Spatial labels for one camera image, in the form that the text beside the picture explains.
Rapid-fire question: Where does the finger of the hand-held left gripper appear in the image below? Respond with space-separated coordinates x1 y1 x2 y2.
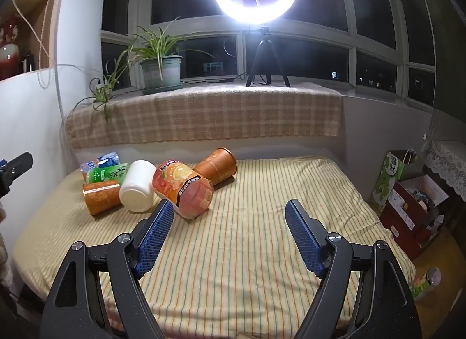
0 152 33 197

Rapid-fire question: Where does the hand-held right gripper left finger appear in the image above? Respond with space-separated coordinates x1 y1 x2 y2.
43 199 175 339

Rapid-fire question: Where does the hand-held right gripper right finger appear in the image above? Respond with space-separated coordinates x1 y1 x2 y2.
285 199 423 339

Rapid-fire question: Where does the white plastic cup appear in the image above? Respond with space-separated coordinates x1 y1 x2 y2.
119 160 157 213

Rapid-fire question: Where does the short orange paper cup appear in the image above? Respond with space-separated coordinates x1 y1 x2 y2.
82 180 124 216

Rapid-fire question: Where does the tall orange paper cup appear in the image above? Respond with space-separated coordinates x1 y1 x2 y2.
192 147 238 187

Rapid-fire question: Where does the striped bed sheet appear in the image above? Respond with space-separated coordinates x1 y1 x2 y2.
12 156 416 334

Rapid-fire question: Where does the green label drink carton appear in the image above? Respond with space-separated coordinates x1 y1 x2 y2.
86 162 130 184

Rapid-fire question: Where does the blue label drink carton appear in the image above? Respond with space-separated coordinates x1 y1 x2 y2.
80 152 120 174

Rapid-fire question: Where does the green cardboard box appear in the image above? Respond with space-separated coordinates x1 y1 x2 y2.
369 150 419 212

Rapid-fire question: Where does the red cardboard box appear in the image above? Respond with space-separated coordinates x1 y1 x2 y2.
379 175 450 260

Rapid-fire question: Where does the red vase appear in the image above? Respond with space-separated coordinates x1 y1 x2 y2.
0 15 23 81

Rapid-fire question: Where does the plastic drink bottle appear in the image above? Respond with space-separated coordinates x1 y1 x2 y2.
411 267 442 302

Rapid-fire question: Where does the plaid cloth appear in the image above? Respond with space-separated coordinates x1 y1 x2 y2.
65 84 343 147

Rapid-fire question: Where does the wooden shelf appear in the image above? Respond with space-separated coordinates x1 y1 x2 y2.
0 0 71 81

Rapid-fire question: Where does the white lace cloth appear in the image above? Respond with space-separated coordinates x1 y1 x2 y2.
424 140 466 197

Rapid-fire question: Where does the potted spider plant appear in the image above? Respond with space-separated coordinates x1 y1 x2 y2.
69 18 215 121

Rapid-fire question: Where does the black tripod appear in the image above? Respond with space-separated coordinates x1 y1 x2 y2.
245 25 291 88

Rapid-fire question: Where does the white cable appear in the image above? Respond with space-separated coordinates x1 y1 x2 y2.
11 0 68 89

